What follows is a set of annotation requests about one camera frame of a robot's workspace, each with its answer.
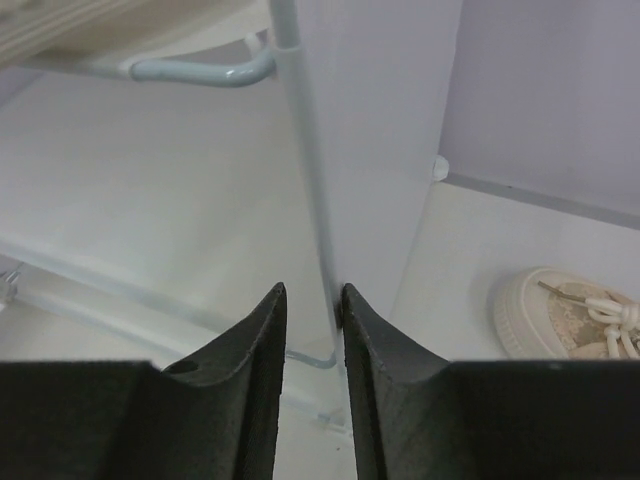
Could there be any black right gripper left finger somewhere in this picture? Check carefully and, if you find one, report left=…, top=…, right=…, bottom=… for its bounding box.
left=1, top=283, right=287, bottom=479

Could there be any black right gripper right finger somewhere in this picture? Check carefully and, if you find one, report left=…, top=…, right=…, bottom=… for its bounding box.
left=341, top=284, right=639, bottom=479

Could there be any white plastic shoe cabinet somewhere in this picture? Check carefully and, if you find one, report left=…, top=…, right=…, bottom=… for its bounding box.
left=1, top=1, right=463, bottom=430

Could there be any beige lace sneaker lying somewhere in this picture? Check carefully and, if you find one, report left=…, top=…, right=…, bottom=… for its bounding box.
left=493, top=267, right=639, bottom=360

